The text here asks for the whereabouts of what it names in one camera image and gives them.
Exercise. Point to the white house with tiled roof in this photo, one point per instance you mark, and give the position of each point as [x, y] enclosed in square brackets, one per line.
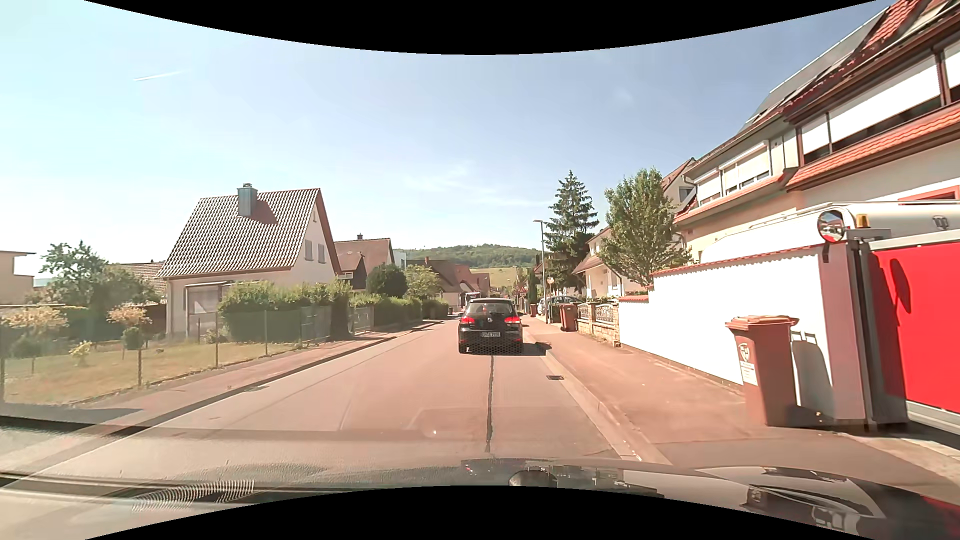
[247, 247]

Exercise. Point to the brown wheelie bin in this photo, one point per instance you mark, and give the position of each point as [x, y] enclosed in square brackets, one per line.
[766, 371]
[568, 316]

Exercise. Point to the grey asphalt road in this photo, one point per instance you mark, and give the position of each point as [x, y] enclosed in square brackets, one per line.
[390, 405]

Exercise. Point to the black car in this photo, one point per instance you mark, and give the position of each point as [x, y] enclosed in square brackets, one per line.
[490, 325]

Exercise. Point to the tall dark conifer tree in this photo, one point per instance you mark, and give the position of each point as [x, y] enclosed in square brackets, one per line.
[571, 225]

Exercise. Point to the car's own bonnet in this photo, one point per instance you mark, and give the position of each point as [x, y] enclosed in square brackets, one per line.
[675, 491]

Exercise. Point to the large green tree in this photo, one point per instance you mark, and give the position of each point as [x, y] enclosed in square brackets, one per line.
[82, 281]

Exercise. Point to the red sliding gate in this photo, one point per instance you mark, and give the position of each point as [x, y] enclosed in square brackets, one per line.
[916, 330]

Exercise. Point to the beige building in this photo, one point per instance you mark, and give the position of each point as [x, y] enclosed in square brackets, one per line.
[13, 277]

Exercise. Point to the leafy green tree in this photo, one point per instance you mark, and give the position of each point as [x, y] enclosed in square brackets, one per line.
[643, 225]

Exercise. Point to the green hedge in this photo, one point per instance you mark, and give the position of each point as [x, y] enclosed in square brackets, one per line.
[300, 300]

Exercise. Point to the house with red tiled roofs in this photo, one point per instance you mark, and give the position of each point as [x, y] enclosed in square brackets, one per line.
[862, 150]

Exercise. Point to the small house with red roof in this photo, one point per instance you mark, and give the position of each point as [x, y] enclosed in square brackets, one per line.
[596, 274]

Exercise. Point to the round dark green bush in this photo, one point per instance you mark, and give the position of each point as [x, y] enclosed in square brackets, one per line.
[387, 280]

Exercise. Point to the dark house with red roof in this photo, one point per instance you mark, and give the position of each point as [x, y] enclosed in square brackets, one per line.
[363, 259]

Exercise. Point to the wooded hill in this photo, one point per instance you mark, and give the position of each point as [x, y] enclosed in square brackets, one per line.
[472, 255]

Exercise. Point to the row of houses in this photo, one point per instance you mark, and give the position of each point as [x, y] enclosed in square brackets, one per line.
[457, 279]

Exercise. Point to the lamp post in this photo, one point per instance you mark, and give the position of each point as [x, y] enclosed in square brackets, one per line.
[542, 270]

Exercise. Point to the stone fence with iron railings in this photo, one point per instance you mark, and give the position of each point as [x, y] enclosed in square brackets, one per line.
[598, 319]

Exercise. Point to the parked car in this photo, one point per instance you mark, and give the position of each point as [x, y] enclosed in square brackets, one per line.
[553, 303]

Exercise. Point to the white wall with red coping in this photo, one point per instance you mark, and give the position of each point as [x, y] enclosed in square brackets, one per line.
[712, 322]

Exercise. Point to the dry grass lawn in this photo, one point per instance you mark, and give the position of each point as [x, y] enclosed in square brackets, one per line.
[112, 371]

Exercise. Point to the round traffic mirror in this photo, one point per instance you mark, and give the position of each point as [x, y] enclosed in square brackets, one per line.
[830, 226]

